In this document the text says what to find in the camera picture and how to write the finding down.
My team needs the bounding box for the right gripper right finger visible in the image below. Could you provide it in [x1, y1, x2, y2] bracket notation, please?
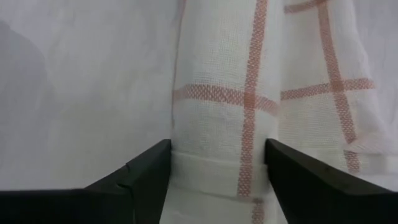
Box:
[266, 139, 398, 224]

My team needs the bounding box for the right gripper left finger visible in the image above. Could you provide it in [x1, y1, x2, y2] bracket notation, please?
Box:
[0, 139, 172, 224]

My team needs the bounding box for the white red-checked towel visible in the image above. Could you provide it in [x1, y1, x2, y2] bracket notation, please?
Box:
[160, 0, 392, 224]

